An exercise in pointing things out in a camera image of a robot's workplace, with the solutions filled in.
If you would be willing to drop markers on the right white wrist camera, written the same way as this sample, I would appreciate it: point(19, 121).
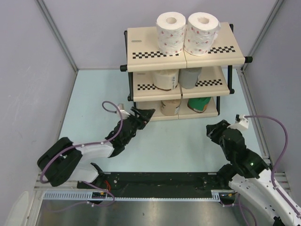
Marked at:
point(241, 123)

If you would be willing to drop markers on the beige three-tier shelf rack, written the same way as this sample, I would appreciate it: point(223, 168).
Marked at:
point(143, 57)

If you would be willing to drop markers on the grey paper towel roll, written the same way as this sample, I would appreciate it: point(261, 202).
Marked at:
point(188, 77)

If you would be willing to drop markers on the brown paper roll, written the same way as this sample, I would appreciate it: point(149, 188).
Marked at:
point(170, 107)

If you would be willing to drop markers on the cream paper roll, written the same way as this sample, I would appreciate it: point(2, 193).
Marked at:
point(165, 79)

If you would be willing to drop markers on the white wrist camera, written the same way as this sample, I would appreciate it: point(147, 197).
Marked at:
point(241, 123)
point(122, 110)

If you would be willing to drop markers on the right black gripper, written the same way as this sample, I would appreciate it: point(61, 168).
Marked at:
point(213, 130)

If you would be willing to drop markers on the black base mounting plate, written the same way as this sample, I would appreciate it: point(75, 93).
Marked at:
point(201, 180)

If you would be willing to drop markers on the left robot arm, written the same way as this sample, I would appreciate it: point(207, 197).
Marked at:
point(66, 160)

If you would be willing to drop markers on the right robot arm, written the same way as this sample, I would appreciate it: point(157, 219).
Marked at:
point(249, 175)

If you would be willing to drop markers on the white dotted paper roll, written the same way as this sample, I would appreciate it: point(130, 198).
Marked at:
point(171, 32)

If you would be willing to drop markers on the green paper towel roll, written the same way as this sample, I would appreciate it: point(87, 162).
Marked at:
point(199, 104)

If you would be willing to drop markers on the slotted cable duct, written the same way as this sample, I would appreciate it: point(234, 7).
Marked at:
point(205, 196)

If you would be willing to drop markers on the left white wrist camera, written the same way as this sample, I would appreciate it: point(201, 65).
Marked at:
point(122, 110)

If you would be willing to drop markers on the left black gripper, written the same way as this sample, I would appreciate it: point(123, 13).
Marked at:
point(144, 116)

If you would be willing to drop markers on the white pinkish paper roll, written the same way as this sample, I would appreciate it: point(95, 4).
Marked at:
point(201, 31)

